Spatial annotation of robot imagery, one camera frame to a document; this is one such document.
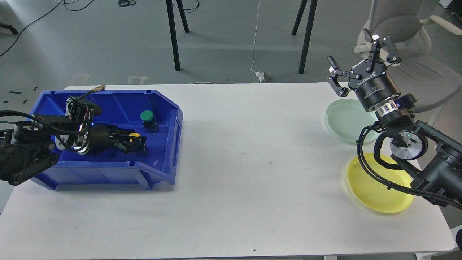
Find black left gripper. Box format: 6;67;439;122
77;123;147;155

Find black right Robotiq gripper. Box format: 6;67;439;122
327;28;402;112

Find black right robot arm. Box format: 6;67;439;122
328;28;462;209

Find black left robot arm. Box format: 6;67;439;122
0;84;147;186

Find green push button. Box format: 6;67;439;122
140;110;158;133

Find pale green plate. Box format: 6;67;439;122
322;98;377;145

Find yellow plate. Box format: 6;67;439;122
346;153;414;214

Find blue plastic bin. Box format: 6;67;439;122
31;90;183;190

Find grey office chair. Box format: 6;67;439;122
364;0;462;125

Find black tripod legs right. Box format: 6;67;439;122
292;0;318;74

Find black tripod legs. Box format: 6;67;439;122
165;0;190;72
292;0;318;74

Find black tripod legs left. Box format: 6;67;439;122
165;0;190;72

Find white cable with plug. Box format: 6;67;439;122
250;0;275;83

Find black floor cable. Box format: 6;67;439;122
0;0;96;57

